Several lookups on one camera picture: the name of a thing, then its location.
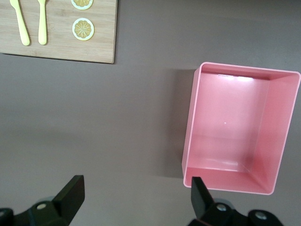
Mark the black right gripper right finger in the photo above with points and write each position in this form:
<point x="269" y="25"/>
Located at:
<point x="204" y="204"/>

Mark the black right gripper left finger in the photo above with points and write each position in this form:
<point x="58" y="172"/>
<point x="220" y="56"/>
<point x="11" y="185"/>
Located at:
<point x="58" y="209"/>

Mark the pink plastic box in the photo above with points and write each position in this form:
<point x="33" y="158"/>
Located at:
<point x="235" y="117"/>

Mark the bamboo cutting board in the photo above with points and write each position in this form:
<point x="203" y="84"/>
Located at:
<point x="61" y="47"/>

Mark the yellow plastic knife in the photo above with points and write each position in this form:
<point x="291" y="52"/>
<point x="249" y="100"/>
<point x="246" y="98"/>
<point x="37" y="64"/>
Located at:
<point x="23" y="35"/>

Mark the lemon slice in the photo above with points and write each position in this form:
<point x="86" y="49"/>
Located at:
<point x="82" y="3"/>
<point x="83" y="29"/>

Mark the yellow plastic fork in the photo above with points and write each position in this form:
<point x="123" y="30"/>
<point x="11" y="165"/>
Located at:
<point x="42" y="28"/>

